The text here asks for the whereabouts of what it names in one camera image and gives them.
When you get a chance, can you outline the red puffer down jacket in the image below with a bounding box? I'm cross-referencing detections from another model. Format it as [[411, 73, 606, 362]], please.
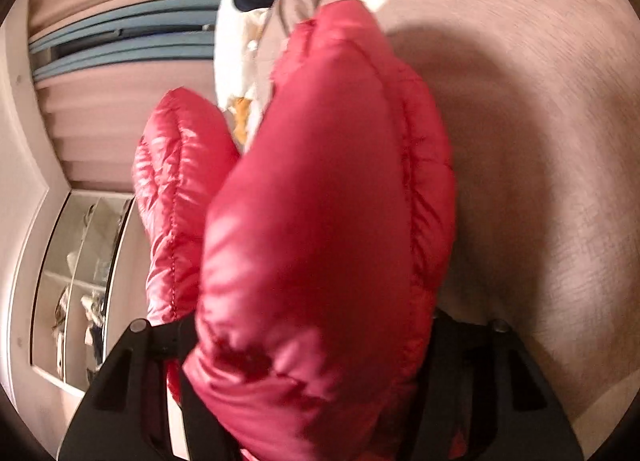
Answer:
[[132, 0, 456, 460]]

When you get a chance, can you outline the glass door display cabinet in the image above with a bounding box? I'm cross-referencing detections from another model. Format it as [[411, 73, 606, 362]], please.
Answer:
[[29, 190, 132, 392]]

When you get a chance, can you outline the pink pleated curtain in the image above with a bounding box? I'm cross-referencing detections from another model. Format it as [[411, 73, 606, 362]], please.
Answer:
[[28, 0, 214, 191]]

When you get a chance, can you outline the taupe polka dot duvet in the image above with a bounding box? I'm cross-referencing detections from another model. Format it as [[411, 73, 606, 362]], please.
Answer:
[[258, 0, 639, 421]]

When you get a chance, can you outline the grey blue curtain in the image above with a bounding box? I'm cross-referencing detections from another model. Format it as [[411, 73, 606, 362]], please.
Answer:
[[28, 0, 221, 82]]

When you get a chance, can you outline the white plush goose toy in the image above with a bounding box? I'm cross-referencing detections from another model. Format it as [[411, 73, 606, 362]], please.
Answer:
[[214, 0, 269, 152]]

